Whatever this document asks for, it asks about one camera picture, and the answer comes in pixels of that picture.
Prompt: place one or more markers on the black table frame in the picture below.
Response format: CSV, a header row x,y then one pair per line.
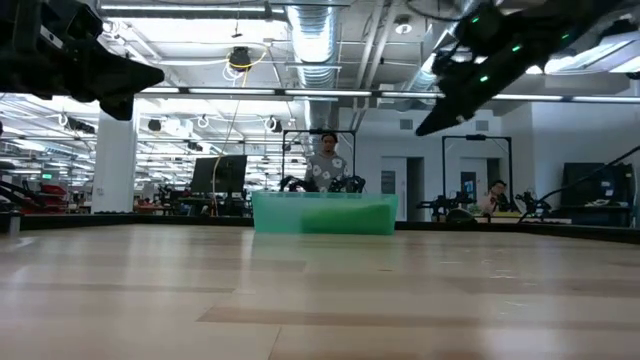
x,y
125,220

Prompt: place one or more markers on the person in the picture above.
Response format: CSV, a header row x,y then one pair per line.
x,y
495,196
326,167

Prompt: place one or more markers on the silver ceiling duct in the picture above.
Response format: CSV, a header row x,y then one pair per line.
x,y
425,75
315,40

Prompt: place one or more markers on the long light bar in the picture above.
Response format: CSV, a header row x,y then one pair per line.
x,y
325,93

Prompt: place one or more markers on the black cabinet with screen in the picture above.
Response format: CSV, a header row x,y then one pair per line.
x,y
595,187

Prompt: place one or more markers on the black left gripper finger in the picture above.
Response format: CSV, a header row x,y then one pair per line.
x,y
117,107
120,75

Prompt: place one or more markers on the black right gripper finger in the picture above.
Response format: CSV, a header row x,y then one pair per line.
x,y
445,117

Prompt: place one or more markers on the black ceiling camera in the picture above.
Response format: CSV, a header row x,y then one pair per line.
x,y
240,57

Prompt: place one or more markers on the black background monitor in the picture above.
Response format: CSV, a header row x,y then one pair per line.
x,y
220,174

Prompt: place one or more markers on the green microfiber towel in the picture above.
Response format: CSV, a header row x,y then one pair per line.
x,y
350,219

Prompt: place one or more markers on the white round pillar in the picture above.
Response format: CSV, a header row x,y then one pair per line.
x,y
114,170

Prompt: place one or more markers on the red storage bin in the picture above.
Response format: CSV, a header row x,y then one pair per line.
x,y
52,197

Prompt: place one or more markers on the teal translucent plastic basket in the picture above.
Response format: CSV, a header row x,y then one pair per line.
x,y
325,212

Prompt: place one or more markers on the black background robot arms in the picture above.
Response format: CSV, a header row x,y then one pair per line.
x,y
445,202
350,185

